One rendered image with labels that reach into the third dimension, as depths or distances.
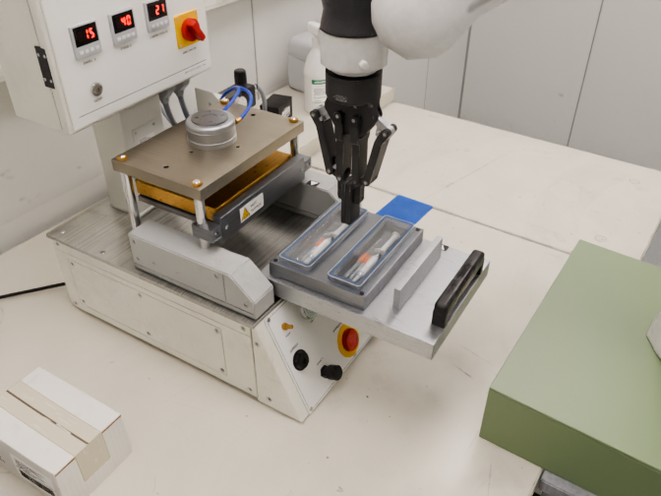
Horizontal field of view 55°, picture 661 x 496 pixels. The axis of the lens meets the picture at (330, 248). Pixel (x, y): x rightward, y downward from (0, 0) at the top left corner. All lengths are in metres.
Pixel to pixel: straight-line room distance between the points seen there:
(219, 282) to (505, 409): 0.46
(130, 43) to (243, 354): 0.52
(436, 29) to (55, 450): 0.73
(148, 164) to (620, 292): 0.81
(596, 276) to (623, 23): 2.12
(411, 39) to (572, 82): 2.67
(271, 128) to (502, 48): 2.42
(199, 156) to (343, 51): 0.32
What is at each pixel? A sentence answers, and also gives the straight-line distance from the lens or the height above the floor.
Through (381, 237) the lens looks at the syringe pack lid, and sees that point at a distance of 1.00.
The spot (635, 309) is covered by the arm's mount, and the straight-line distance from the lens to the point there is 1.18.
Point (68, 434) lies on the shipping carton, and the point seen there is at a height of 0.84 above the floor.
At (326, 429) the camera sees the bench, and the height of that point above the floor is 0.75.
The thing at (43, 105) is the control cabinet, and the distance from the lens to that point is 1.06.
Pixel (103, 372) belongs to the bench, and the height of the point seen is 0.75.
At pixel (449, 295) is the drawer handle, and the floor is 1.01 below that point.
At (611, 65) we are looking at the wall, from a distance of 3.28.
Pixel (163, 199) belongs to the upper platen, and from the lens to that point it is 1.05.
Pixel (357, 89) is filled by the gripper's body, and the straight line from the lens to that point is 0.83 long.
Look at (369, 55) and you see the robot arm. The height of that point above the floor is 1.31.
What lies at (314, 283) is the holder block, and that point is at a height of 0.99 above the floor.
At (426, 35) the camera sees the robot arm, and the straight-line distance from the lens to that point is 0.70.
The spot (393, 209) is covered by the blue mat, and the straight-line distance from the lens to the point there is 1.54.
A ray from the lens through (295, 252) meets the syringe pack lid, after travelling 0.96.
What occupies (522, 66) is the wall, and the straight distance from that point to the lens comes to 3.39.
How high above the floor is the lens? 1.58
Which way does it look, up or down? 36 degrees down
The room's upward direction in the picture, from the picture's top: straight up
